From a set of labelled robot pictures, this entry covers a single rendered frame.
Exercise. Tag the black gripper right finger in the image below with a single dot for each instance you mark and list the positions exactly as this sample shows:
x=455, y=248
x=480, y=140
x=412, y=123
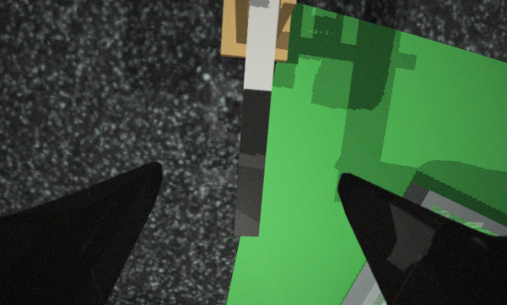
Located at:
x=419, y=257

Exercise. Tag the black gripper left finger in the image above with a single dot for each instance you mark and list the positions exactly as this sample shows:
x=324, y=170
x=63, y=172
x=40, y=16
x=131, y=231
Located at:
x=72, y=250

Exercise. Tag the green flat mat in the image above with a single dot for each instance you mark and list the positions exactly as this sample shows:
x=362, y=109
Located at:
x=387, y=106

